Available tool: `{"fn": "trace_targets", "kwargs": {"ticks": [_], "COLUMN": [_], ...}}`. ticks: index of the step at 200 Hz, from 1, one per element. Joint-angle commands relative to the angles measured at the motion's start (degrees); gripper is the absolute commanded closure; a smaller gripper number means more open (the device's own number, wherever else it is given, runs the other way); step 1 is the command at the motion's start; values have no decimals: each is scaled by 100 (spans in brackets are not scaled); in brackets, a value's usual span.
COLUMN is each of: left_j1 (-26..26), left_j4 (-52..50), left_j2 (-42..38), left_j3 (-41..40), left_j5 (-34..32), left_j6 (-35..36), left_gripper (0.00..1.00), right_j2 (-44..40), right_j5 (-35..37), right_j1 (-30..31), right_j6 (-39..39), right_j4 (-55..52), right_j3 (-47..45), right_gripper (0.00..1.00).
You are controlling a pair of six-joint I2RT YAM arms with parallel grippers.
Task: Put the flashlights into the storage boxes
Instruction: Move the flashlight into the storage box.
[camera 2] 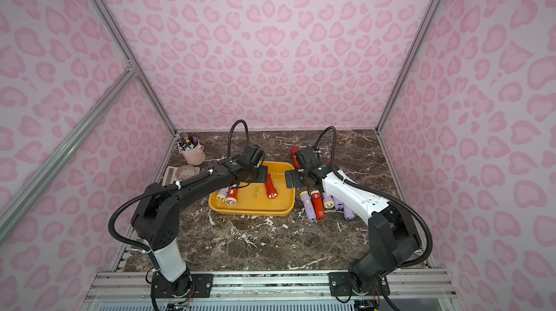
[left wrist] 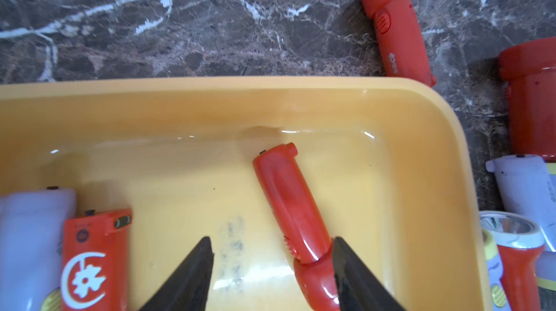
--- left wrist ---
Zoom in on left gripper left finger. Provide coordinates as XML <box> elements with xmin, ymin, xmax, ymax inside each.
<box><xmin>140</xmin><ymin>237</ymin><xmax>214</xmax><ymax>311</ymax></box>

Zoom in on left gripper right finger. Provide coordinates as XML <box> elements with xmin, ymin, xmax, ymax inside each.
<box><xmin>332</xmin><ymin>237</ymin><xmax>405</xmax><ymax>311</ymax></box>

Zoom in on purple flashlight yellow head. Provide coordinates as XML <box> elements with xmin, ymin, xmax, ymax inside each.
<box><xmin>485</xmin><ymin>154</ymin><xmax>555</xmax><ymax>252</ymax></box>

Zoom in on yellow plastic tray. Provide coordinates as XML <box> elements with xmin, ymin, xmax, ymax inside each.
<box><xmin>1</xmin><ymin>77</ymin><xmax>490</xmax><ymax>310</ymax></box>

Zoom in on red flashlight front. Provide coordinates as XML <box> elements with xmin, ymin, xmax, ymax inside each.
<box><xmin>479</xmin><ymin>210</ymin><xmax>544</xmax><ymax>310</ymax></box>

